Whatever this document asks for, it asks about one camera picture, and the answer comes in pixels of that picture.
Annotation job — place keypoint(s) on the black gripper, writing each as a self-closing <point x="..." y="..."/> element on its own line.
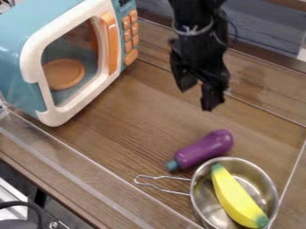
<point x="197" y="61"/>

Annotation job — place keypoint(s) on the silver pot with wire handle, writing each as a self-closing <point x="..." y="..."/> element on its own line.
<point x="208" y="209"/>

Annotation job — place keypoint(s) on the blue toy microwave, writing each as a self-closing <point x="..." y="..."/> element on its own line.
<point x="94" y="31"/>

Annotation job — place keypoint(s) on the purple toy eggplant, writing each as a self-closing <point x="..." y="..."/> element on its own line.
<point x="210" y="146"/>

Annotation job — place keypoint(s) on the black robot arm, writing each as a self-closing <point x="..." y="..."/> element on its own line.
<point x="202" y="13"/>

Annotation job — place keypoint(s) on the yellow toy banana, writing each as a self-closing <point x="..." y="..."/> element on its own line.
<point x="236" y="200"/>

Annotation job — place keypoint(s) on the orange microwave turntable plate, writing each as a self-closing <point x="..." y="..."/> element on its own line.
<point x="63" y="73"/>

